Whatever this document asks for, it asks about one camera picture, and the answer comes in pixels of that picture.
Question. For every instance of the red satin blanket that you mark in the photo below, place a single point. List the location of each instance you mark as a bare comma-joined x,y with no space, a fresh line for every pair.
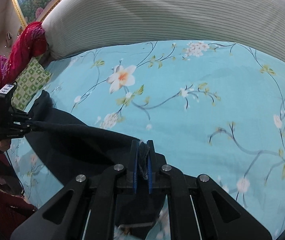
31,43

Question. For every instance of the black knit pants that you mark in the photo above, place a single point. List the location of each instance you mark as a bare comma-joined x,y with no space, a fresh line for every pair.
68,147

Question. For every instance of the light blue floral bedsheet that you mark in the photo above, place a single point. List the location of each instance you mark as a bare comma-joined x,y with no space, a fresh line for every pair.
210,107

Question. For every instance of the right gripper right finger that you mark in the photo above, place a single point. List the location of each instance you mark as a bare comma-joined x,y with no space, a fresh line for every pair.
199,208

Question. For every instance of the green checkered pillow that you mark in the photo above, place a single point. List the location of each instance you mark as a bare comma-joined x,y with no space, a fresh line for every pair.
29,82

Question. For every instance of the left hand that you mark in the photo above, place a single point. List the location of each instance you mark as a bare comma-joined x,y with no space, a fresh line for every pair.
5,144

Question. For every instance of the white striped bolster pillow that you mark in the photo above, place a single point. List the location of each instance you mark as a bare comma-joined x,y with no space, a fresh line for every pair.
74,26

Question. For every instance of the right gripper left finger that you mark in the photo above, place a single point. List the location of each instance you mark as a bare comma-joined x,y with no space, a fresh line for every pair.
83,209

